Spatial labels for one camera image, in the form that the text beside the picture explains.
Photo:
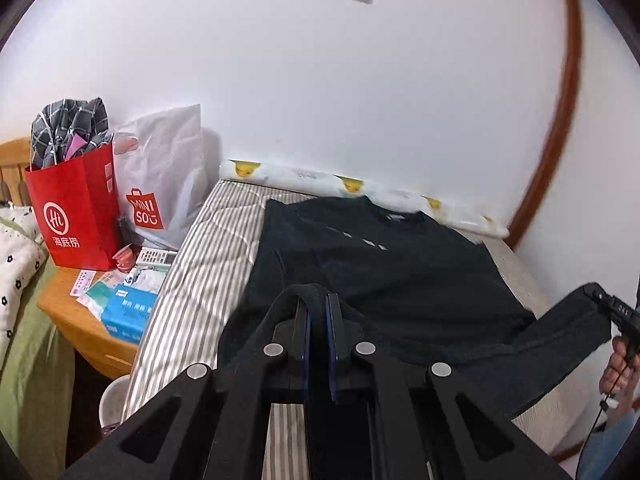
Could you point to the white plastic shopping bag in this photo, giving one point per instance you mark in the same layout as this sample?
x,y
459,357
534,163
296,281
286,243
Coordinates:
x,y
160,180

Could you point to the white pink paper card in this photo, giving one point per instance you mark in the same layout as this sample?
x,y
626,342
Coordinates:
x,y
84,282

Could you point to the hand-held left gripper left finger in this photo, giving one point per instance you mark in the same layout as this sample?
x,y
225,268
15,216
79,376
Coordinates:
x,y
306,345

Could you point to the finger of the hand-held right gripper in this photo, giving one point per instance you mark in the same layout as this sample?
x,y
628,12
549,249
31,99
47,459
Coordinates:
x,y
594,294

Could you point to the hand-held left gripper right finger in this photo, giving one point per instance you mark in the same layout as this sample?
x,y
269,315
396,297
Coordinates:
x,y
331,345

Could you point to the white bucket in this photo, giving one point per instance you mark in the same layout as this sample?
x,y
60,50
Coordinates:
x,y
111,407

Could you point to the black sweatshirt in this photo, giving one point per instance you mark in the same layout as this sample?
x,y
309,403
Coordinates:
x,y
400,280

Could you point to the wooden headboard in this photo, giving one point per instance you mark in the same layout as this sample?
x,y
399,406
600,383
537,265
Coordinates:
x,y
12,170

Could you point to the white remote control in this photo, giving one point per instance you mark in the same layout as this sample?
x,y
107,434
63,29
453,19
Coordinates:
x,y
156,257

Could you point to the wooden nightstand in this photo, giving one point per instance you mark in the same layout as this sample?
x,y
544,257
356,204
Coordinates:
x,y
75,325

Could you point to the grey plaid cloth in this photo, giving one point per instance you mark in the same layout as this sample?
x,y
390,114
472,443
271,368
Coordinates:
x,y
65,130

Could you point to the blue tissue packet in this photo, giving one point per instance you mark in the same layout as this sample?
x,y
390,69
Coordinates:
x,y
127,312

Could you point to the person's right hand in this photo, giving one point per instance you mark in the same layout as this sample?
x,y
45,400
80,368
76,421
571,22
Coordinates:
x,y
620,375

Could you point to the red paper bag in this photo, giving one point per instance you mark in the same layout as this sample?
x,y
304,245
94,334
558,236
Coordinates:
x,y
75,215

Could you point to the pink small container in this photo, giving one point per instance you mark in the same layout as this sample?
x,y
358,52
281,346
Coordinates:
x,y
124,259

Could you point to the brown wooden door frame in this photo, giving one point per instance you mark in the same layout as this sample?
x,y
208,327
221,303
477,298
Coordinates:
x,y
565,135

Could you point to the grey striped mattress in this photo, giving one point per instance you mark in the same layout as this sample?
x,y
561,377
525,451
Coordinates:
x,y
200,280

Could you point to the teal wipes packet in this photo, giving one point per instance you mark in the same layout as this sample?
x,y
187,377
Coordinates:
x,y
100,297

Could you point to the white floral quilt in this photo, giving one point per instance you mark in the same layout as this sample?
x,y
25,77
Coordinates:
x,y
17,255

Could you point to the green bed sheet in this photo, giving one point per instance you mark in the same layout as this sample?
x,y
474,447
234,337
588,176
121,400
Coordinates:
x,y
30,375

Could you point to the white duck print roll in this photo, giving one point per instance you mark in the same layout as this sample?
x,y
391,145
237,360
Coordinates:
x,y
300,175

